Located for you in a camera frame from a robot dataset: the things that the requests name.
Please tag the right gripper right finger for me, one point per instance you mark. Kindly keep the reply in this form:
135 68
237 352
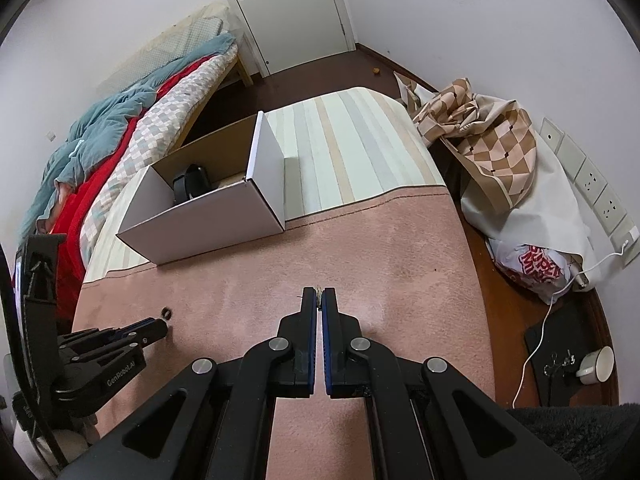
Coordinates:
426 420

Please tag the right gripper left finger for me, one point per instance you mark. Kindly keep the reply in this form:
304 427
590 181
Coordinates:
213 420

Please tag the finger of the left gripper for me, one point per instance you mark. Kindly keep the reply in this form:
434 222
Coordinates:
94 343

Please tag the small stud earring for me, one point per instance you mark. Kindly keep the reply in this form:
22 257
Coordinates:
318 291

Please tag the white cardboard box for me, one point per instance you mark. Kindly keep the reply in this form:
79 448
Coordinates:
245 166

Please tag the red blanket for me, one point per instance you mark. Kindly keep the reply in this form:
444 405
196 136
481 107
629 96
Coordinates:
71 273

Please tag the white cup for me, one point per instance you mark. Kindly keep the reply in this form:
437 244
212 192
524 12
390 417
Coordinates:
596 367

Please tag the red printed plastic bag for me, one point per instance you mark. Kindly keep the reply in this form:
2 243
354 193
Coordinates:
543 271

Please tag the teal quilt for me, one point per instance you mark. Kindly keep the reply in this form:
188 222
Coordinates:
95 136

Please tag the pink striped table cloth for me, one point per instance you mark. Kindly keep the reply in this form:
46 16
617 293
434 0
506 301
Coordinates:
399 262

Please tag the checkered bed sheet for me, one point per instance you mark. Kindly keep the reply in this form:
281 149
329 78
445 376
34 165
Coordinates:
153 137

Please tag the white plastic bag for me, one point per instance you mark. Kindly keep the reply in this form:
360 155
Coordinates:
549 217

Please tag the white power strip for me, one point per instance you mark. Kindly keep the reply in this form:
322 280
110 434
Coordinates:
620 228

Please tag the brown checkered cloth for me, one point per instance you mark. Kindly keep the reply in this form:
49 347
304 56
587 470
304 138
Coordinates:
493 139

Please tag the white door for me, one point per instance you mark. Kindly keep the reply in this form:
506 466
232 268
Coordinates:
288 33

